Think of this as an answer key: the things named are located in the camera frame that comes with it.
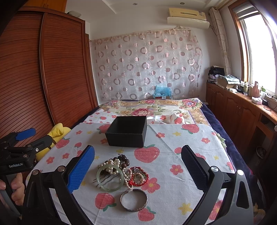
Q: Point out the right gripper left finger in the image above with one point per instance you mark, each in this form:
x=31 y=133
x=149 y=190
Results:
x=67 y=179

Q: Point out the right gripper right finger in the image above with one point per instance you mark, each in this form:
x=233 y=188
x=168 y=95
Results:
x=206 y=178

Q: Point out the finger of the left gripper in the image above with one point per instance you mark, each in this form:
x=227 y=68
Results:
x=20 y=136
x=39 y=145

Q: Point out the green jade bangle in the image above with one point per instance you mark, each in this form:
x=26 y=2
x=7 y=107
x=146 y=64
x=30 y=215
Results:
x=101 y=184

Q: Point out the silver cuff bangle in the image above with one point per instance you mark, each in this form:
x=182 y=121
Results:
x=134 y=200

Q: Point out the black jewelry box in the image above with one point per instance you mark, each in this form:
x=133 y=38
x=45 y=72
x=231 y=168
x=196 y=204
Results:
x=127 y=131

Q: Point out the metal hair comb pin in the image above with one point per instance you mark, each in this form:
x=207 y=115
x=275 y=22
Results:
x=107 y=178

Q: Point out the person's left hand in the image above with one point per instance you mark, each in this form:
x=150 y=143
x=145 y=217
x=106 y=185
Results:
x=18 y=194

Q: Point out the navy blue blanket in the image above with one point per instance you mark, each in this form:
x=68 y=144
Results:
x=232 y=151

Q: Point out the wooden slatted wardrobe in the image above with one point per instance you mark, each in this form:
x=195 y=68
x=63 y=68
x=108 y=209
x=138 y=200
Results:
x=46 y=69

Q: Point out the strawberry print white cloth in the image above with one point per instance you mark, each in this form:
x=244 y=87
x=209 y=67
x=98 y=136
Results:
x=172 y=194

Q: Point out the wooden side cabinet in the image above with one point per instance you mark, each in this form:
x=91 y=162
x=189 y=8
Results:
x=246 y=123

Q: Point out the floral bed quilt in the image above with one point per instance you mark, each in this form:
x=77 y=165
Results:
x=159 y=111

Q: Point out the pink bottle on counter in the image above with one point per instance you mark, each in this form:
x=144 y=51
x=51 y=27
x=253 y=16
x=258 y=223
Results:
x=256 y=90

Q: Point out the blue wrapped box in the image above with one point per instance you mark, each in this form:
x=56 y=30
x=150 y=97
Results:
x=162 y=93

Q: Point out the pile of clutter on cabinet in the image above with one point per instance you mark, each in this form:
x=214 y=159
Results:
x=216 y=75

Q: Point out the pink circle pattern curtain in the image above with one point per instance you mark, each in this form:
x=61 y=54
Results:
x=135 y=65

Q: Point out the side window curtain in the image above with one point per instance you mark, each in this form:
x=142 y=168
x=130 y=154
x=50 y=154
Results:
x=222 y=38

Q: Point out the wall air conditioner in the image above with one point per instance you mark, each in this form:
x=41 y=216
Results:
x=187 y=18

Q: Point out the window with frame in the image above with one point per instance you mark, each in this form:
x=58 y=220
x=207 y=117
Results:
x=257 y=46

